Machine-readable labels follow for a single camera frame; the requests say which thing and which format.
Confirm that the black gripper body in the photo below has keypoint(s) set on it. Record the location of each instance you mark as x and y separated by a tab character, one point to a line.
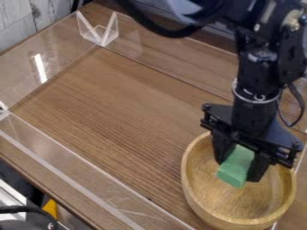
256	129

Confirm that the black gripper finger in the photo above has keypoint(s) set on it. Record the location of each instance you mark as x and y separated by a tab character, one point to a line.
260	165
224	145

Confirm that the green rectangular block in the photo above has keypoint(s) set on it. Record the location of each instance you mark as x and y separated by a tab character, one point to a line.
234	169

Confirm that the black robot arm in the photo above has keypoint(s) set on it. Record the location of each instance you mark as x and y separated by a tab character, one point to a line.
269	35

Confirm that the brown wooden bowl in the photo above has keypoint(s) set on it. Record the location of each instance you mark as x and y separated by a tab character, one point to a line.
249	208

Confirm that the yellow black device lower left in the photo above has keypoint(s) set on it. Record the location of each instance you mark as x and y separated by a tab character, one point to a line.
68	221

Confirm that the clear acrylic enclosure wall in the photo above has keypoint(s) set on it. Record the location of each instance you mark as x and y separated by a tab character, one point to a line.
102	117

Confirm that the clear acrylic corner bracket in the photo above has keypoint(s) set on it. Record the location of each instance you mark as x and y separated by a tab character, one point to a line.
102	35

